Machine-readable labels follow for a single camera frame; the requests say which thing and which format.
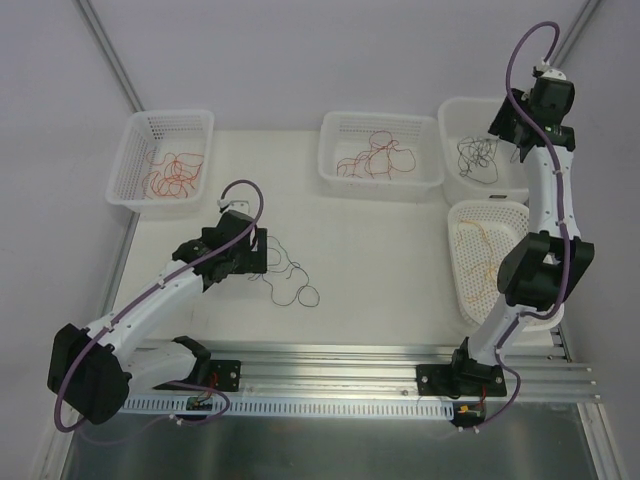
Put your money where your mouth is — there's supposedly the left aluminium frame post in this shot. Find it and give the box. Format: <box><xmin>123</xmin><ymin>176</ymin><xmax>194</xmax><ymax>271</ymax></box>
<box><xmin>73</xmin><ymin>0</ymin><xmax>145</xmax><ymax>113</ymax></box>

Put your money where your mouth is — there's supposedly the white round-hole basket right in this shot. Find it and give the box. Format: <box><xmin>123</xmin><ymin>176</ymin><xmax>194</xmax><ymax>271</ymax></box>
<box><xmin>447</xmin><ymin>199</ymin><xmax>566</xmax><ymax>332</ymax></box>

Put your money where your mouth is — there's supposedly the white perforated basket left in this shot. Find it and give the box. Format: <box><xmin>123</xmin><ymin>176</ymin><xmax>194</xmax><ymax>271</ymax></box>
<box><xmin>105</xmin><ymin>109</ymin><xmax>215</xmax><ymax>218</ymax></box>

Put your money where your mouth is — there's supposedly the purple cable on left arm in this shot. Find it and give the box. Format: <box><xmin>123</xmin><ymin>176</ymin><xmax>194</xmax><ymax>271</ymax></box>
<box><xmin>53</xmin><ymin>179</ymin><xmax>266</xmax><ymax>434</ymax></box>

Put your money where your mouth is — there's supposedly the multicolour cable bundle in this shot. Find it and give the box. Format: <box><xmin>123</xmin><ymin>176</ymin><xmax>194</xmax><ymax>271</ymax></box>
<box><xmin>249</xmin><ymin>234</ymin><xmax>321</xmax><ymax>309</ymax></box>

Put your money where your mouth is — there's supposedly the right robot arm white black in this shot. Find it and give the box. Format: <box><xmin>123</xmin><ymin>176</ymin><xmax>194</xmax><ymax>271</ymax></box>
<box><xmin>446</xmin><ymin>72</ymin><xmax>595</xmax><ymax>397</ymax></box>

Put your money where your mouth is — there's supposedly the white perforated basket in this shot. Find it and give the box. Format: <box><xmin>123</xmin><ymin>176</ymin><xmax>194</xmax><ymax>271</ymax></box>
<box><xmin>105</xmin><ymin>109</ymin><xmax>215</xmax><ymax>218</ymax></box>
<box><xmin>317</xmin><ymin>111</ymin><xmax>444</xmax><ymax>203</ymax></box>

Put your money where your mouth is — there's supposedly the white solid plastic tub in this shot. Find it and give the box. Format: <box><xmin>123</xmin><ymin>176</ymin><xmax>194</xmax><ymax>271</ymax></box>
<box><xmin>437</xmin><ymin>97</ymin><xmax>529</xmax><ymax>205</ymax></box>

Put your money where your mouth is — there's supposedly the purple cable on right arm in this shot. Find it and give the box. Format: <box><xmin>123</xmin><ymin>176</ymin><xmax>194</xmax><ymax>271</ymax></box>
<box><xmin>429</xmin><ymin>20</ymin><xmax>574</xmax><ymax>441</ymax></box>

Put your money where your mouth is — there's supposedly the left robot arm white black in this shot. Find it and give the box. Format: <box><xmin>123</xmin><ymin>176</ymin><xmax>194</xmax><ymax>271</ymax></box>
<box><xmin>47</xmin><ymin>210</ymin><xmax>268</xmax><ymax>432</ymax></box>

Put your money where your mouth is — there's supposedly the white perforated basket middle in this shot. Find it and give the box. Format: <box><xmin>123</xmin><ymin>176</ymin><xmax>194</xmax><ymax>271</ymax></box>
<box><xmin>317</xmin><ymin>111</ymin><xmax>444</xmax><ymax>203</ymax></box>

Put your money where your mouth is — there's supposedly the dark red long cable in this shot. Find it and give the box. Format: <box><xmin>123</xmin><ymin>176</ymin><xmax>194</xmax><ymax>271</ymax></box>
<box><xmin>362</xmin><ymin>129</ymin><xmax>417</xmax><ymax>181</ymax></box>

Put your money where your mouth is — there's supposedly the white slotted cable duct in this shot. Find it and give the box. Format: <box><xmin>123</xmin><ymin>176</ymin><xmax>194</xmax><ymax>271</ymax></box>
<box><xmin>121</xmin><ymin>395</ymin><xmax>454</xmax><ymax>421</ymax></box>

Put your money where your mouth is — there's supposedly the aluminium frame post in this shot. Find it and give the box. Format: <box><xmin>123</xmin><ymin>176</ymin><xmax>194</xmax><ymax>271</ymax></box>
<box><xmin>522</xmin><ymin>1</ymin><xmax>605</xmax><ymax>73</ymax></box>
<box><xmin>73</xmin><ymin>0</ymin><xmax>145</xmax><ymax>113</ymax></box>

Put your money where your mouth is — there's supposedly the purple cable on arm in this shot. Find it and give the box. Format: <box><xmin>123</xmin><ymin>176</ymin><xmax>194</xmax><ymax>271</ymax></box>
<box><xmin>429</xmin><ymin>20</ymin><xmax>574</xmax><ymax>441</ymax></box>
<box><xmin>53</xmin><ymin>179</ymin><xmax>266</xmax><ymax>434</ymax></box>

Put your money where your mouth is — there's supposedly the right aluminium frame post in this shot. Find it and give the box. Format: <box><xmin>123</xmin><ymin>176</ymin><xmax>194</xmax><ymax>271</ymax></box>
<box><xmin>522</xmin><ymin>1</ymin><xmax>605</xmax><ymax>73</ymax></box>

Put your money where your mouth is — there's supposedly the orange cable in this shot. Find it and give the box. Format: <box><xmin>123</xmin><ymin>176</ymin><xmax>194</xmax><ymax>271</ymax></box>
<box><xmin>457</xmin><ymin>219</ymin><xmax>501</xmax><ymax>306</ymax></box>

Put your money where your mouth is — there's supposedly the black cable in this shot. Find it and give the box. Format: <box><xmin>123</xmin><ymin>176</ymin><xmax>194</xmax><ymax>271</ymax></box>
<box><xmin>457</xmin><ymin>134</ymin><xmax>501</xmax><ymax>169</ymax></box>
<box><xmin>457</xmin><ymin>149</ymin><xmax>501</xmax><ymax>187</ymax></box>

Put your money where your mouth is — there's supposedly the aluminium mounting rail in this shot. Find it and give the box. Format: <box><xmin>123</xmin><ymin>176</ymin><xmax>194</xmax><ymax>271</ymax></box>
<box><xmin>124</xmin><ymin>341</ymin><xmax>599</xmax><ymax>401</ymax></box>

